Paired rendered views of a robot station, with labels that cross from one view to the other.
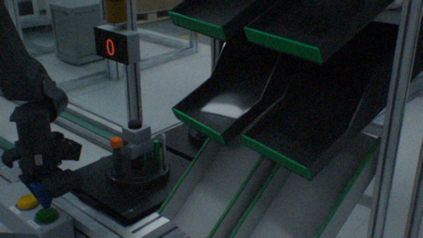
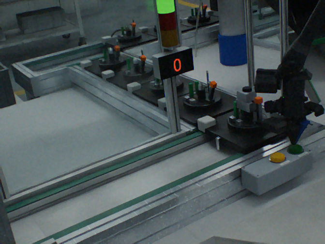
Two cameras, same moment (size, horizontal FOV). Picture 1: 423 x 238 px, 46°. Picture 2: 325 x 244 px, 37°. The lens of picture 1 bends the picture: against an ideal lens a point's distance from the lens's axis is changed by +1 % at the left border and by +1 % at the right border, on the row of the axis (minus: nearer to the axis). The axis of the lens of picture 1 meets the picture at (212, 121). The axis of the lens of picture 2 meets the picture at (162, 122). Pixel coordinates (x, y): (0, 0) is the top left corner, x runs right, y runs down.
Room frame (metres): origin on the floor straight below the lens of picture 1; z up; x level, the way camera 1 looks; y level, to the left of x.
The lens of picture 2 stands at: (0.77, 1.59, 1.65)
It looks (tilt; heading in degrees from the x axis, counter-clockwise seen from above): 24 degrees down; 289
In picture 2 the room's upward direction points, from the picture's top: 8 degrees counter-clockwise
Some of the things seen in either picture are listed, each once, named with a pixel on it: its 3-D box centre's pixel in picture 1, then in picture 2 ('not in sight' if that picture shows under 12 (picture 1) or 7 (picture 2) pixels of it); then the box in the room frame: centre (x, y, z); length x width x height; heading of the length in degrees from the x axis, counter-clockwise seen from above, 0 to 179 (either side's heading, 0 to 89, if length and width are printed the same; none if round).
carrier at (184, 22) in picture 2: not in sight; (198, 13); (1.43, -1.31, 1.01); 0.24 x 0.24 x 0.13; 48
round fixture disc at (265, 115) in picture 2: (138, 170); (248, 121); (0.96, 0.16, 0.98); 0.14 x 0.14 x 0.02
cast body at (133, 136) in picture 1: (139, 135); (245, 97); (0.97, 0.16, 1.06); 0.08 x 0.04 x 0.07; 138
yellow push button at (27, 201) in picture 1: (28, 203); (277, 158); (0.86, 0.37, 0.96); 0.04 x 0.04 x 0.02
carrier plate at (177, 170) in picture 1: (138, 177); (249, 126); (0.96, 0.16, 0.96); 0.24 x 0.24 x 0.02; 48
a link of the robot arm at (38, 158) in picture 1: (38, 155); (293, 107); (0.81, 0.32, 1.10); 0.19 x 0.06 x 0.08; 48
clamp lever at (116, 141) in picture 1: (119, 153); (257, 108); (0.93, 0.19, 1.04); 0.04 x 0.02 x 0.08; 138
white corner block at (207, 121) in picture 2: not in sight; (206, 124); (1.10, 0.17, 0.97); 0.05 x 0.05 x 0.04; 48
